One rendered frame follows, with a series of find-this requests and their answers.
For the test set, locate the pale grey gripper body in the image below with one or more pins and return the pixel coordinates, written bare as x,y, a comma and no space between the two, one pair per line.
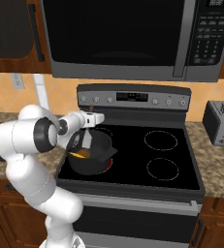
88,139

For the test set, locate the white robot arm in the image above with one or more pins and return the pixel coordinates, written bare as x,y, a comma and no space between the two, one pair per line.
29,180

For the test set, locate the yellow corn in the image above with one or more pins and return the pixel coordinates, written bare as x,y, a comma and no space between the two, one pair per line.
79,154

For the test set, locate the black cooking pot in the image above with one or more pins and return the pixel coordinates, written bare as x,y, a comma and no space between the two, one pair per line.
87,165

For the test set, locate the silver stove knob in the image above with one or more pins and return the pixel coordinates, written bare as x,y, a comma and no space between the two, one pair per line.
109,100
182,103
83,99
96,99
169,102
154,101

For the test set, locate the black and grey stove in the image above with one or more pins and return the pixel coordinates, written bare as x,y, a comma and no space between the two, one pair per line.
142,155

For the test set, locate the black oven door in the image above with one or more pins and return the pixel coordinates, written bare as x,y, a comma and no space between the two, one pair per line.
139,226

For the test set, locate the grey and black microwave oven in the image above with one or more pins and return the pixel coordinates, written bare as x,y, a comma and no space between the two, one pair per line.
116,35

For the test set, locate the brown base cupboard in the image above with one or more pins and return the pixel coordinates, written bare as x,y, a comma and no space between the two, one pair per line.
218,224
10,216

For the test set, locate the grey toaster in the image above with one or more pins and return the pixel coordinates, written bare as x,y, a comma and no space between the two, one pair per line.
220,122

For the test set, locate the white wall socket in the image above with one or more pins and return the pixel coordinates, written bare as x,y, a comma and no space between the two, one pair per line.
17,81

